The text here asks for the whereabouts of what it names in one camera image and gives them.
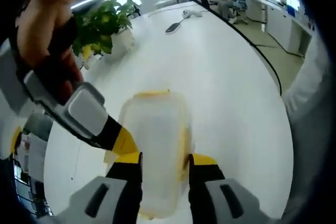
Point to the flat black oval device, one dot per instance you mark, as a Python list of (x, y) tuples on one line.
[(173, 27)]

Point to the clear container with yellow buckles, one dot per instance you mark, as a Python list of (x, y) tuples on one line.
[(155, 134)]

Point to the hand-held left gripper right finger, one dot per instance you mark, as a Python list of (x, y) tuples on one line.
[(210, 182)]

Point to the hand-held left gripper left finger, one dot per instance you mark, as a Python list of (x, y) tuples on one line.
[(118, 182)]

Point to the white cabinet row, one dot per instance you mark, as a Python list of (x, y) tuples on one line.
[(286, 27)]

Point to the small white object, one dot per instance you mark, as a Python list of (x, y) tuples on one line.
[(191, 13)]

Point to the person's light clothing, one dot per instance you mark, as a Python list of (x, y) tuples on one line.
[(307, 129)]

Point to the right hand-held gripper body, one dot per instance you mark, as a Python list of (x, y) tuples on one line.
[(10, 98)]

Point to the person's right hand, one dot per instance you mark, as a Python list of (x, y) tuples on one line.
[(39, 30)]

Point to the green potted plant white pot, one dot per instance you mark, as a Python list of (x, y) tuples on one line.
[(105, 27)]

